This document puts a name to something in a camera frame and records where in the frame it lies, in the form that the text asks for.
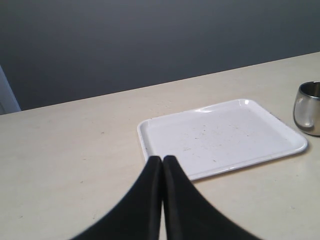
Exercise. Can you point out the small steel cup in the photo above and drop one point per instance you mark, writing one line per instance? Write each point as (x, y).
(306, 110)

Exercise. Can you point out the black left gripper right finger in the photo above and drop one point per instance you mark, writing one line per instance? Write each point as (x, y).
(188, 215)

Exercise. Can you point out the white rectangular plastic tray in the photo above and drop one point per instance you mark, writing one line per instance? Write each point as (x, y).
(219, 138)

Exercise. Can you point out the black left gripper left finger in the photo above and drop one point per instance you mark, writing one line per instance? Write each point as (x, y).
(137, 216)

